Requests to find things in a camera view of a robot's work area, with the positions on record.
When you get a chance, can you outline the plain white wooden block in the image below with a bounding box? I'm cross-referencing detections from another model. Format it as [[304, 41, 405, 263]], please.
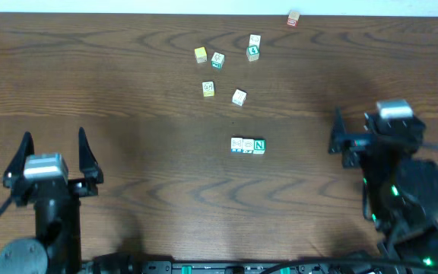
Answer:
[[231, 89, 247, 106]]

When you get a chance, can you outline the blue sided X wooden block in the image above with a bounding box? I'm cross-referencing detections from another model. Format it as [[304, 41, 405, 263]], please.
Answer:
[[230, 137, 243, 153]]

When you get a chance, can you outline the green 4 wooden block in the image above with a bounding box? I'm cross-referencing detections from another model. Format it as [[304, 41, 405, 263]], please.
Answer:
[[246, 45, 260, 62]]

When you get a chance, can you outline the green F wooden block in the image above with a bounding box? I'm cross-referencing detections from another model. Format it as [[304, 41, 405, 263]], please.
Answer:
[[211, 52, 225, 69]]

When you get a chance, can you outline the yellow top wooden block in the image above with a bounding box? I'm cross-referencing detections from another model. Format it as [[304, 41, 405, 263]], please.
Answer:
[[194, 47, 208, 63]]

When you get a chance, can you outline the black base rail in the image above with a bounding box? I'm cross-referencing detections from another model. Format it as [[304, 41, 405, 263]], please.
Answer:
[[80, 253, 382, 274]]

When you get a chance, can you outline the red block by wall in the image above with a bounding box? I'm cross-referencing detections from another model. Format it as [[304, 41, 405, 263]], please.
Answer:
[[287, 10, 300, 27]]

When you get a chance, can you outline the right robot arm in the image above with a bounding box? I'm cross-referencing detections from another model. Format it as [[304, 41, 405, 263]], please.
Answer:
[[328, 110, 438, 273]]

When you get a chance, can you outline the yellow sided O wooden block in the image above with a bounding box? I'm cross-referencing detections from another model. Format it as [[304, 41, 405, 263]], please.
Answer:
[[242, 139, 254, 154]]

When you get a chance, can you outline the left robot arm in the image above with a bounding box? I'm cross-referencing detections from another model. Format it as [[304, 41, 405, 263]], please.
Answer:
[[0, 128, 103, 273]]

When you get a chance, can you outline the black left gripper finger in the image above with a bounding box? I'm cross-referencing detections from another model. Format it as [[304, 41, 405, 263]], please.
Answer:
[[2, 132, 34, 186], [78, 127, 103, 183]]

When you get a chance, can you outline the green N wooden block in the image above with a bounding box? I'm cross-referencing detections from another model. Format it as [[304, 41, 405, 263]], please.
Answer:
[[253, 139, 265, 155]]

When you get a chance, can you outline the yellow K wooden block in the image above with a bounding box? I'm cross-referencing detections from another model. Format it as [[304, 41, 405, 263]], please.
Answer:
[[202, 81, 215, 97]]

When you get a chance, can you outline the red sided wooden block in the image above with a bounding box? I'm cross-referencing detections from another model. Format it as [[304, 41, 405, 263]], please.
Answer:
[[249, 34, 261, 47]]

